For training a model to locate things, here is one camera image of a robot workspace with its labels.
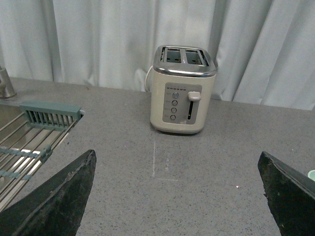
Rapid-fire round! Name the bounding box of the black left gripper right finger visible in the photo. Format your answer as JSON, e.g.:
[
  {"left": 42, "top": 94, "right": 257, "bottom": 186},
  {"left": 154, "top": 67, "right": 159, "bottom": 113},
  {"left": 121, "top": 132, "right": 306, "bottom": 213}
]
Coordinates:
[{"left": 257, "top": 151, "right": 315, "bottom": 236}]

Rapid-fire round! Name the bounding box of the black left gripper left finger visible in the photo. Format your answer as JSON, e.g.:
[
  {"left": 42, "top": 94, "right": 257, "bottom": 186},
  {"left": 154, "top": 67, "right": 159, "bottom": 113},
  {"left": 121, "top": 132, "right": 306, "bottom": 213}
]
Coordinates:
[{"left": 0, "top": 149, "right": 96, "bottom": 236}]

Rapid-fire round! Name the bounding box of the green bowl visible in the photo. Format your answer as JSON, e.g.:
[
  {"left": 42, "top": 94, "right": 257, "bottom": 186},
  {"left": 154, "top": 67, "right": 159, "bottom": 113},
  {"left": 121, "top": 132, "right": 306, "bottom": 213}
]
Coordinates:
[{"left": 308, "top": 170, "right": 315, "bottom": 181}]

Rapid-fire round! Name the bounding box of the green sink drying rack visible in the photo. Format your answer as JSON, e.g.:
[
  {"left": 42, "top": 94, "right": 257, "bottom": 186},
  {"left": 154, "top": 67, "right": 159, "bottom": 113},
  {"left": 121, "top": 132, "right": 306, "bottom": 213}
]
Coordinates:
[{"left": 0, "top": 101, "right": 83, "bottom": 210}]

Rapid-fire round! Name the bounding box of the metal faucet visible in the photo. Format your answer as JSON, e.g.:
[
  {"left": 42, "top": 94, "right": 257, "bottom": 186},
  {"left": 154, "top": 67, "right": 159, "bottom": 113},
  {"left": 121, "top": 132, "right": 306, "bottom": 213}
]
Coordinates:
[{"left": 0, "top": 67, "right": 17, "bottom": 99}]

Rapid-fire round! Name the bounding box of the white curtain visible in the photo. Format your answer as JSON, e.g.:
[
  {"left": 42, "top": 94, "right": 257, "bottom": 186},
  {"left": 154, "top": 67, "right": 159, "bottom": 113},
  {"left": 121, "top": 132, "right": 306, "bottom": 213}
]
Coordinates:
[{"left": 0, "top": 0, "right": 315, "bottom": 110}]

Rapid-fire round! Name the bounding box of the cream toaster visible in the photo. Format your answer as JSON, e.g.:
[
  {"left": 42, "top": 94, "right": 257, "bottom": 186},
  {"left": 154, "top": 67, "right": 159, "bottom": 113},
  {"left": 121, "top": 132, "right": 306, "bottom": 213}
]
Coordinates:
[{"left": 150, "top": 45, "right": 217, "bottom": 134}]

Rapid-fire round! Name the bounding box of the white toaster power cord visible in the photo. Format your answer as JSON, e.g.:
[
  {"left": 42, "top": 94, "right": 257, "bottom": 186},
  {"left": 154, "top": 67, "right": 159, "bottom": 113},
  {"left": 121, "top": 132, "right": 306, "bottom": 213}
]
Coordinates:
[{"left": 144, "top": 65, "right": 155, "bottom": 92}]

